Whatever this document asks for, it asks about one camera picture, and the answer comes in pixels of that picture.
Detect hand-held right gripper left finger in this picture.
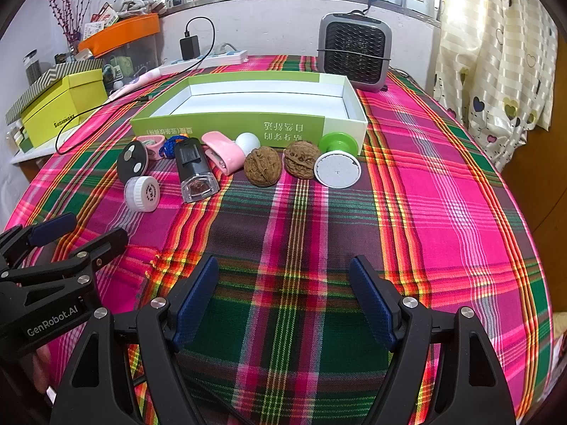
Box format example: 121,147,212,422
50,254,220,425

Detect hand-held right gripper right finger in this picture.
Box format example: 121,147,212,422
349,254,517,425

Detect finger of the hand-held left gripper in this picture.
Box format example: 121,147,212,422
0,228,130,296
0,211,78,272

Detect small white plastic jar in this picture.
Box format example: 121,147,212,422
124,176,161,210

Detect black and white round gadget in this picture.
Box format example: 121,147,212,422
117,141,149,183

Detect small pink clip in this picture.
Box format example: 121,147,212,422
136,135,165,161

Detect black bike light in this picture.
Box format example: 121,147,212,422
174,138,219,203

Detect green white round container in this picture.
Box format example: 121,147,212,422
314,132,361,188

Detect large pink clip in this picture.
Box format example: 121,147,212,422
202,131,246,174

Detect brown walnut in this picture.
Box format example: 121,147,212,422
244,146,283,187
283,142,320,180

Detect small white ball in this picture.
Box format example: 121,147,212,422
235,133,261,157

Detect green cardboard box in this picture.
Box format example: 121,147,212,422
130,74,368,157

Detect yellow-green shoebox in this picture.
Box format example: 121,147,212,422
20,69,109,149

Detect pink plaid tablecloth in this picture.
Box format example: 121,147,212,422
0,53,554,425

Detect striped box lid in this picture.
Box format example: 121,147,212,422
5,63,103,125

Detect glass jar with black lid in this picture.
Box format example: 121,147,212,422
23,50,41,87

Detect pink electric toothbrush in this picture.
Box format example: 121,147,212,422
107,68,167,100

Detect wooden cabinet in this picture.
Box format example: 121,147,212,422
496,124,567,319

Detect clear bin with orange lid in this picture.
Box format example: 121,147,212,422
77,12,161,72

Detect colourful paper packets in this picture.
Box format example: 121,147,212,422
82,2,120,40

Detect black charger adapter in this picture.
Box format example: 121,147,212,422
179,31,198,60

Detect purple flower branches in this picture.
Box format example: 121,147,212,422
44,0,96,47

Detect white power strip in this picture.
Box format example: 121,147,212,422
158,49,249,76

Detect grey fan heater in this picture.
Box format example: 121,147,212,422
317,10,393,94

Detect cream heart-print curtain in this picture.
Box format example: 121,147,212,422
433,0,560,173

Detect black charging cable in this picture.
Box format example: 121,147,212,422
55,17,216,155

